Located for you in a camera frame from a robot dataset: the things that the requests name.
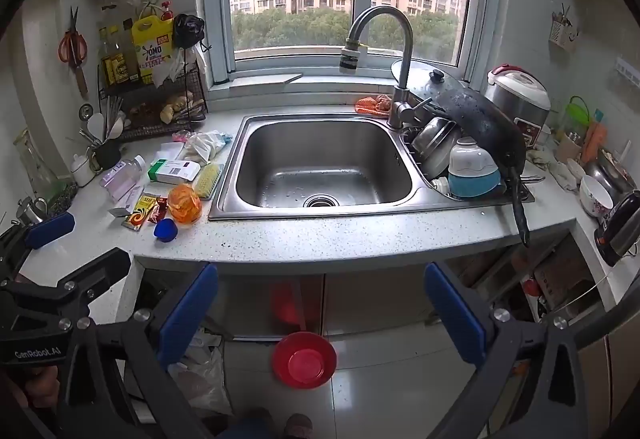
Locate floral ceramic bowl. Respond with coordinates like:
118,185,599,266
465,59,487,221
579,175,615,218

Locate cream rubber gloves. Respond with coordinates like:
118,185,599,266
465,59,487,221
180,131,228,164

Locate yellow bristle scrub brush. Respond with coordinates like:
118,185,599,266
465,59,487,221
192,162,224,200

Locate red plastic basin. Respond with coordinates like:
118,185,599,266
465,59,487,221
272,331,337,390

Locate black wok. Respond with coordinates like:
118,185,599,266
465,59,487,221
425,88,531,247

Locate orange cloth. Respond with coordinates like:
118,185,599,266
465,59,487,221
580,121,608,162

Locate white green carton box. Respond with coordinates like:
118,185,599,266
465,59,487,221
147,158,202,184

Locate white and blue bowl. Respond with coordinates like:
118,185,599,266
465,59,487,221
447,136,502,198

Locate orange dish rag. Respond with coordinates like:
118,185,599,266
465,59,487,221
355,94,396,118

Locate black electric kettle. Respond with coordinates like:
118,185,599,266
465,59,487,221
594,190,640,267

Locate white hanging plastic bag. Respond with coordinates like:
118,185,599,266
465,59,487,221
150,50,187,87

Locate green lid jar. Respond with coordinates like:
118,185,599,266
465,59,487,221
564,95,592,144

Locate yellow detergent bottle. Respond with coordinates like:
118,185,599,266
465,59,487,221
131,1,175,84

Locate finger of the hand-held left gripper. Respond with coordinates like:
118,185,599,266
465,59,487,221
0,212,76,277
10,247,132,320

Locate small white teapot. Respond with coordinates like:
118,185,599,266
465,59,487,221
70,154,97,187

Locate wall utensil holder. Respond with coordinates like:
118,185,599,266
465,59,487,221
549,3,581,52

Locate person's left hand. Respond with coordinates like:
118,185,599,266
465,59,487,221
20,365,62,409

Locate yellow seasoning sachet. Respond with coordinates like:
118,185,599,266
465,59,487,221
125,195,160,232

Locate clear glass jar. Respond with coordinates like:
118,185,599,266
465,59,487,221
14,128,56,200

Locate ginger root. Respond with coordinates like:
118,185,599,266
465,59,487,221
159,91,196,124

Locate bag of dried chillies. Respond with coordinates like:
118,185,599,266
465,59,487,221
122,101,161,120

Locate glass pot lid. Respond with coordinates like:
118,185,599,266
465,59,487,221
391,59,483,106

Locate white plastic floor bag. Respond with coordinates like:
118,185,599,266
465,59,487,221
167,329,233,420

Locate stainless steel pot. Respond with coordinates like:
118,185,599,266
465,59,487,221
410,116,463,180

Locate black wire rack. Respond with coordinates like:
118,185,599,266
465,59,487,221
97,46,210,142

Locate orange plastic bag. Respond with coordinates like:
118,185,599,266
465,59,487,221
167,184,202,224

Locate steel gooseneck faucet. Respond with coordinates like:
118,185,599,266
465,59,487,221
339,6,416,130

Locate red handled scissors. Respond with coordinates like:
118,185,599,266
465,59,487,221
57,6,90,98

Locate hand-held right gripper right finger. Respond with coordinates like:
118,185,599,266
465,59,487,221
424,262,601,439

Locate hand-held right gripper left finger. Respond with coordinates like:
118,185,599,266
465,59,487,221
30,263,220,439

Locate blue plastic cap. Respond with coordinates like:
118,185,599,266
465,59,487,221
153,218,180,244

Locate stainless steel sink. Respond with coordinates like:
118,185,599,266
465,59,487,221
209,113,536,221

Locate white dish cloth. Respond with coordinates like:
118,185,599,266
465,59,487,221
152,142,186,164

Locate brown slipper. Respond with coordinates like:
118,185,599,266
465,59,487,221
284,413,315,439

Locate small metal cup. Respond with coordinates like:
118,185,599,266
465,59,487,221
16,198,48,226

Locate clear plastic bottle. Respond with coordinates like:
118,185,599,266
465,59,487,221
98,155,147,190

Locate cream rag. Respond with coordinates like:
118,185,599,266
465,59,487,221
527,146,581,192

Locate red sauce sachet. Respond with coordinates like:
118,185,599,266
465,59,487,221
149,197,170,225

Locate black plastic bag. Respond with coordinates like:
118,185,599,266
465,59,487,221
172,13,207,50

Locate white kettle with red lid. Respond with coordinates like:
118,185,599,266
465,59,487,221
485,65,551,147

